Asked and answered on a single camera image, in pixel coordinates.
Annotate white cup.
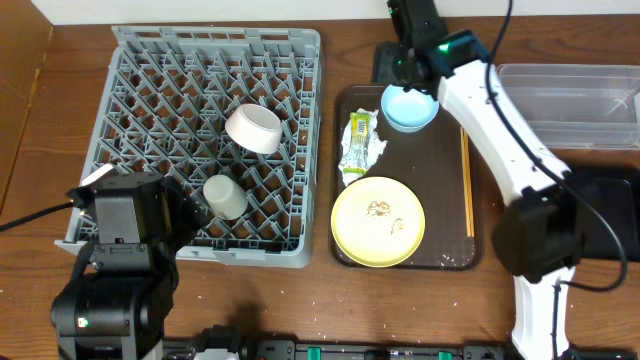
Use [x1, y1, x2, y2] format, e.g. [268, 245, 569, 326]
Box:
[203, 175, 248, 220]

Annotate light blue bowl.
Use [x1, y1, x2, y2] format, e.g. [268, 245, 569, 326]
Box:
[381, 85, 440, 133]

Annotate clear plastic bin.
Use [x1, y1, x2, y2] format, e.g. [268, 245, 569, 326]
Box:
[497, 64, 639, 150]

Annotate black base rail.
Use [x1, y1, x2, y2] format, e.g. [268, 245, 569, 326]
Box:
[163, 325, 512, 360]

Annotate grey dishwasher rack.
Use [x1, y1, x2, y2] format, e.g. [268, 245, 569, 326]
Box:
[83, 26, 324, 268]

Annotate food scraps on plate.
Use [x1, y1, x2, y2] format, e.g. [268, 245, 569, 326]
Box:
[366, 201, 404, 235]

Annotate dark brown tray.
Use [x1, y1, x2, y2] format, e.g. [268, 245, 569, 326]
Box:
[329, 84, 484, 272]

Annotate yellow green snack wrapper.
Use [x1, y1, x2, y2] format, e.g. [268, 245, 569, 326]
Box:
[338, 108, 388, 186]

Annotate black cable left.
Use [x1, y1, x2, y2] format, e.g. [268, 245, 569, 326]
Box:
[0, 199, 81, 232]

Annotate black bin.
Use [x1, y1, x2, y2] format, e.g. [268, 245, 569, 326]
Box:
[573, 164, 639, 263]

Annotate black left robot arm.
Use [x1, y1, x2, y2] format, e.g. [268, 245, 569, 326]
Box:
[50, 172, 207, 359]

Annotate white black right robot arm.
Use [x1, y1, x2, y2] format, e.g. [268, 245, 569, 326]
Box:
[387, 1, 585, 359]

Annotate white pink bowl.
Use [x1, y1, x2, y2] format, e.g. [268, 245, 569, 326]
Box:
[225, 104, 283, 155]

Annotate yellow plate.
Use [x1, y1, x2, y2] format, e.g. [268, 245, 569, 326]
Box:
[330, 177, 426, 268]

